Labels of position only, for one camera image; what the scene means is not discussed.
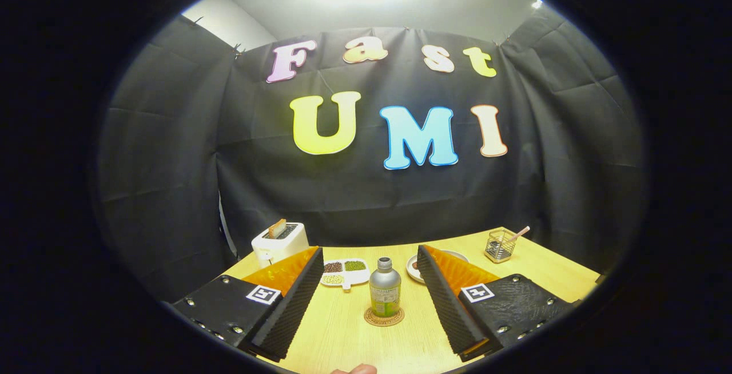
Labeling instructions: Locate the wooden table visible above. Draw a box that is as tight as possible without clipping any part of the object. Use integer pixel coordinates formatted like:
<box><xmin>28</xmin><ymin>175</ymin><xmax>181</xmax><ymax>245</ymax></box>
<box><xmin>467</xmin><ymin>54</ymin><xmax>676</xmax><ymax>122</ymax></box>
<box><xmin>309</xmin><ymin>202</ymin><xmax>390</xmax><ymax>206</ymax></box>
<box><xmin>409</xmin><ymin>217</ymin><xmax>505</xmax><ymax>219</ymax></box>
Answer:
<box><xmin>220</xmin><ymin>226</ymin><xmax>601</xmax><ymax>374</ymax></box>

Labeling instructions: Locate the wire mesh holder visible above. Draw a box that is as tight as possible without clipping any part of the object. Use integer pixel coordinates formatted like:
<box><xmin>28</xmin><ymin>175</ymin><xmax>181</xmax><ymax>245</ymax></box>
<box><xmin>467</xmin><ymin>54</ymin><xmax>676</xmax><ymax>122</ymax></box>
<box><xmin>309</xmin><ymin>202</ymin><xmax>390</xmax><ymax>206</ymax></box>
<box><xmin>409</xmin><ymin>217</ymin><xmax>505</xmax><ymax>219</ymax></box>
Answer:
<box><xmin>484</xmin><ymin>228</ymin><xmax>517</xmax><ymax>264</ymax></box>

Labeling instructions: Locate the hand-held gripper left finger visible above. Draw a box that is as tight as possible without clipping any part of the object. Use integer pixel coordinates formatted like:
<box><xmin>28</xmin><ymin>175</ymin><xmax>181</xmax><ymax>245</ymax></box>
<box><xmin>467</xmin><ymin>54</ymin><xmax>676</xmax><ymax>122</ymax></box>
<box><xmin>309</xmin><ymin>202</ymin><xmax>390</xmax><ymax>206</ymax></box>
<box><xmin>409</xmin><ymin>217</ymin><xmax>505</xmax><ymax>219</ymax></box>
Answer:
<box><xmin>172</xmin><ymin>246</ymin><xmax>325</xmax><ymax>363</ymax></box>

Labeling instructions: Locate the white oval plate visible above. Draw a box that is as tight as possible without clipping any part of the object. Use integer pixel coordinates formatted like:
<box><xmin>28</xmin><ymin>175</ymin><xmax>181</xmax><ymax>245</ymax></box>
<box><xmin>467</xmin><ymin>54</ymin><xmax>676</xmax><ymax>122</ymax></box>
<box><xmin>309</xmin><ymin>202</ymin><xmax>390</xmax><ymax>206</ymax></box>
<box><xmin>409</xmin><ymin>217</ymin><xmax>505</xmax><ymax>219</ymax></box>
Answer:
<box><xmin>406</xmin><ymin>250</ymin><xmax>470</xmax><ymax>284</ymax></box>

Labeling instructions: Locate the white divided dish of beans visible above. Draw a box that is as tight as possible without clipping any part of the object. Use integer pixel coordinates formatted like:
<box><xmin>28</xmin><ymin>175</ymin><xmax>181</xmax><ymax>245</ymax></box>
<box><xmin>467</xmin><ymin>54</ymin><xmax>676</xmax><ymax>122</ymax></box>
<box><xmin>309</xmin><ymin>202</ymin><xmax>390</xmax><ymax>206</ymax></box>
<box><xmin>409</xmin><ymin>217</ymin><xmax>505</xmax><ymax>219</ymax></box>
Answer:
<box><xmin>320</xmin><ymin>258</ymin><xmax>371</xmax><ymax>291</ymax></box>

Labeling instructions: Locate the round cork coaster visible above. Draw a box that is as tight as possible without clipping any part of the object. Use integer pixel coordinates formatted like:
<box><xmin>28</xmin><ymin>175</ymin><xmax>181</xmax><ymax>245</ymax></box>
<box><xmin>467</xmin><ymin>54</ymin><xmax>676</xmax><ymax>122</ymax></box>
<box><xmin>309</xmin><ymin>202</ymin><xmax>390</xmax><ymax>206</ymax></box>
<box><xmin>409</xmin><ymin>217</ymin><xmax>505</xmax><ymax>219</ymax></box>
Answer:
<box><xmin>364</xmin><ymin>307</ymin><xmax>405</xmax><ymax>327</ymax></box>

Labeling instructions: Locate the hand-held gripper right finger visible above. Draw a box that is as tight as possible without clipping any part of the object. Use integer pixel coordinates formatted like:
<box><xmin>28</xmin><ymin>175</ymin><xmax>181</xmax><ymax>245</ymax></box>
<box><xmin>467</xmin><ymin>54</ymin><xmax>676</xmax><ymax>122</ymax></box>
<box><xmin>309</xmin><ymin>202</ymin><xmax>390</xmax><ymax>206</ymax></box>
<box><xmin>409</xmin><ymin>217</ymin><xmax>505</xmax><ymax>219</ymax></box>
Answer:
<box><xmin>416</xmin><ymin>245</ymin><xmax>575</xmax><ymax>363</ymax></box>

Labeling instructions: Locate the silver juice bottle green label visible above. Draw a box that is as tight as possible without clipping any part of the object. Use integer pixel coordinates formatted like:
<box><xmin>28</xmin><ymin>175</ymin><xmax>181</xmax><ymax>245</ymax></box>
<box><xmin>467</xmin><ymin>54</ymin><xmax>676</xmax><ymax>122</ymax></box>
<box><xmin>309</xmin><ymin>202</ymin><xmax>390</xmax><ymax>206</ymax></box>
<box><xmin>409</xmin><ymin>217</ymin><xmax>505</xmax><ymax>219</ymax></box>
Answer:
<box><xmin>369</xmin><ymin>257</ymin><xmax>402</xmax><ymax>318</ymax></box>

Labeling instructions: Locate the white toaster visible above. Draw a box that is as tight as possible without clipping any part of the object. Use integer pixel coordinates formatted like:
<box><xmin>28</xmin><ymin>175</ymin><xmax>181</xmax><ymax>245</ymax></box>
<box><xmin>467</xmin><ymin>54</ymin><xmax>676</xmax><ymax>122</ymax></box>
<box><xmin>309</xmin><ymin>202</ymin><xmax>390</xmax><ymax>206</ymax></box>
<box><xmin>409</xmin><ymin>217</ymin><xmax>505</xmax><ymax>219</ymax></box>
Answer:
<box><xmin>251</xmin><ymin>222</ymin><xmax>309</xmax><ymax>269</ymax></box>

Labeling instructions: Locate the black backdrop cloth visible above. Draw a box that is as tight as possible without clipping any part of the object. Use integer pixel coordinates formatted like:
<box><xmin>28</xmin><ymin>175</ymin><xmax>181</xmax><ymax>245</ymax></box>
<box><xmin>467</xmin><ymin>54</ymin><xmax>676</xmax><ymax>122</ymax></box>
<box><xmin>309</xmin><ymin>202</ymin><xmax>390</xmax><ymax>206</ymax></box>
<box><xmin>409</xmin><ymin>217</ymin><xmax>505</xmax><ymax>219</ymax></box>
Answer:
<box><xmin>94</xmin><ymin>5</ymin><xmax>650</xmax><ymax>303</ymax></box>

